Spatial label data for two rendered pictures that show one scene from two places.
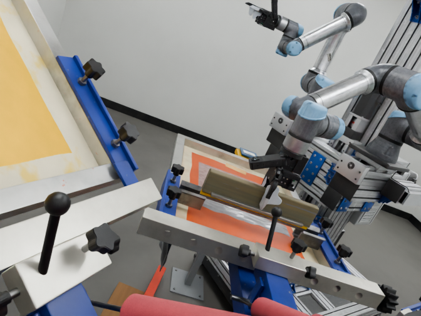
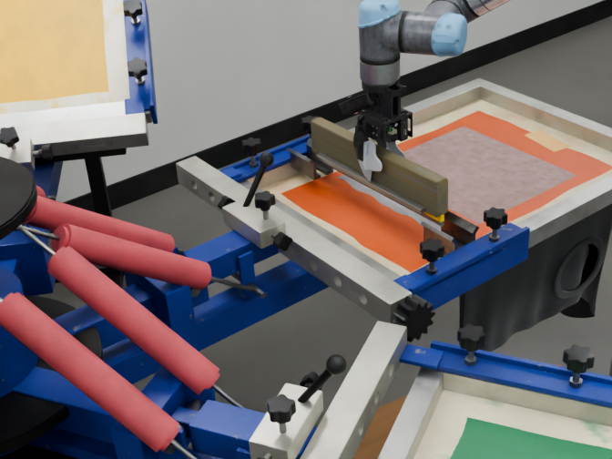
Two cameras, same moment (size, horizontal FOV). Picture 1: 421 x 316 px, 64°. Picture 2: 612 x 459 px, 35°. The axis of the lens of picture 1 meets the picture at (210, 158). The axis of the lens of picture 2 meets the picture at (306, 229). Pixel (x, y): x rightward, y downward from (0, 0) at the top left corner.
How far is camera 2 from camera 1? 1.75 m
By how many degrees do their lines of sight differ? 59
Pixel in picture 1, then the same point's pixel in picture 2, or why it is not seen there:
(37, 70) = (113, 16)
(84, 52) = not seen: outside the picture
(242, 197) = (349, 160)
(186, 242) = (208, 196)
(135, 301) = not seen: hidden behind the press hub
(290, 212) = (405, 188)
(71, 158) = (104, 96)
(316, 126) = (370, 36)
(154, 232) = (187, 182)
